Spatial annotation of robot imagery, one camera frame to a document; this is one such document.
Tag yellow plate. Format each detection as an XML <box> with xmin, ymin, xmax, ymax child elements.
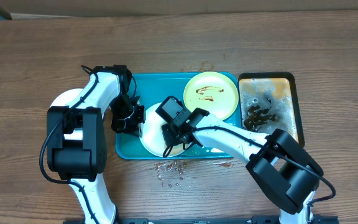
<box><xmin>183</xmin><ymin>72</ymin><xmax>239</xmax><ymax>120</ymax></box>

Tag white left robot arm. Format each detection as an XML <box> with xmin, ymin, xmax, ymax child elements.
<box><xmin>39</xmin><ymin>65</ymin><xmax>145</xmax><ymax>223</ymax></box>

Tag black baking tray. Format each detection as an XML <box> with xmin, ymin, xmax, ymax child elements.
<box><xmin>238</xmin><ymin>72</ymin><xmax>305</xmax><ymax>146</ymax></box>

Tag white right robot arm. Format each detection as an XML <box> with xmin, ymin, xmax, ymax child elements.
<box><xmin>156</xmin><ymin>107</ymin><xmax>324</xmax><ymax>223</ymax></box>

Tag white plate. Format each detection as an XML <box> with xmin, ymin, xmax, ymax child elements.
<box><xmin>139</xmin><ymin>101</ymin><xmax>195</xmax><ymax>158</ymax></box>
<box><xmin>50</xmin><ymin>88</ymin><xmax>83</xmax><ymax>107</ymax></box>

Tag teal plastic tray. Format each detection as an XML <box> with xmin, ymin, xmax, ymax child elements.
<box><xmin>115</xmin><ymin>72</ymin><xmax>230</xmax><ymax>160</ymax></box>

